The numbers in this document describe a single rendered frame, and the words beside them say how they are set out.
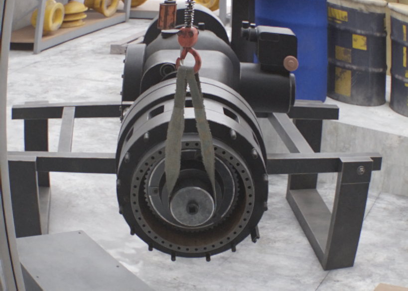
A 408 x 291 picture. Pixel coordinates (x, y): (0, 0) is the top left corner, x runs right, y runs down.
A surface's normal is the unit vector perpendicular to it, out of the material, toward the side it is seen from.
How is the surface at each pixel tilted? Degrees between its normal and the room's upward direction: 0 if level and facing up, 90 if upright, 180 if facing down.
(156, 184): 90
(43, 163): 90
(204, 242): 16
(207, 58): 6
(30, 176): 90
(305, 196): 0
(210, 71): 28
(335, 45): 90
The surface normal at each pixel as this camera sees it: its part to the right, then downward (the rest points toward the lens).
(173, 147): -0.42, 0.31
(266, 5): -0.65, 0.20
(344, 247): 0.13, 0.31
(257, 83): 0.05, -0.08
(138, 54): 0.06, -0.62
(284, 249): 0.04, -0.95
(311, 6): 0.45, 0.29
